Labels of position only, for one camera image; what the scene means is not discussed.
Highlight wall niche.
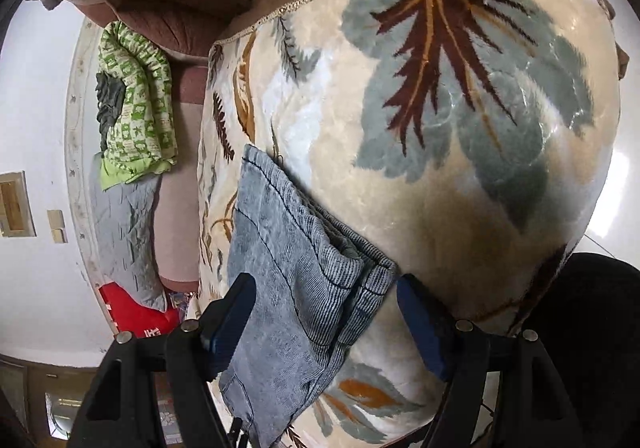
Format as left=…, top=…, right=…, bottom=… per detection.
left=0, top=171, right=37, bottom=238

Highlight wooden glass-door cabinet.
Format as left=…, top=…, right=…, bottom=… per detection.
left=0, top=353, right=181, bottom=448

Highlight wall switch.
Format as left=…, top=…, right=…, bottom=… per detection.
left=47, top=209, right=68, bottom=244

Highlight leaf print plush blanket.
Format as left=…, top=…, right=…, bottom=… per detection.
left=196, top=0, right=623, bottom=448

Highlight pink sofa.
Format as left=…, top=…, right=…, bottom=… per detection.
left=112, top=0, right=226, bottom=294

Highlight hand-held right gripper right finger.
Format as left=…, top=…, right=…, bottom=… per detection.
left=396, top=273, right=598, bottom=448

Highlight person's black clothing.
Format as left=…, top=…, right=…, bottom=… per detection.
left=520, top=253, right=640, bottom=448

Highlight grey denim pants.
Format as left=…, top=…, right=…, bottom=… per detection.
left=218, top=143, right=399, bottom=448

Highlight grey quilted pillow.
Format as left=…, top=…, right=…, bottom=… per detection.
left=90, top=158, right=168, bottom=311

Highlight red paper bag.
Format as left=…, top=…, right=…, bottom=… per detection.
left=97, top=282, right=180, bottom=339

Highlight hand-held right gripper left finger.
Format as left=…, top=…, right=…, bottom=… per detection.
left=67, top=272, right=258, bottom=448

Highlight colourful printed packet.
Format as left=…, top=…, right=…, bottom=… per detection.
left=167, top=290, right=201, bottom=324

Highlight green patterned quilt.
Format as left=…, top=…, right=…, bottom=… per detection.
left=95, top=20, right=179, bottom=192

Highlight dark grey cloth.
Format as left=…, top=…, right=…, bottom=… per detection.
left=95, top=71, right=127, bottom=154

